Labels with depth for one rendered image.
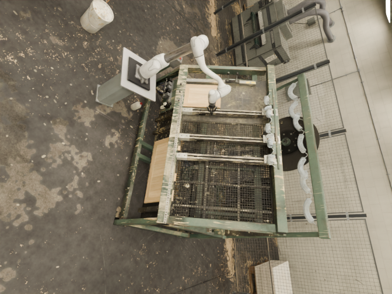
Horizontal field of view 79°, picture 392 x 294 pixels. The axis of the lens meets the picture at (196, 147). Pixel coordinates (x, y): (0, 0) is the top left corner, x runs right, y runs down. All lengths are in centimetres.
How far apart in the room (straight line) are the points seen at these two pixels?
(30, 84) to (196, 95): 189
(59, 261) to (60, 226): 34
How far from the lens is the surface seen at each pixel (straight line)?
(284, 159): 330
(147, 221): 276
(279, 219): 262
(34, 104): 309
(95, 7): 370
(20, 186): 285
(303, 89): 365
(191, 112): 305
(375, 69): 812
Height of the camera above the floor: 272
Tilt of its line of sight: 36 degrees down
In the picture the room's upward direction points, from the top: 75 degrees clockwise
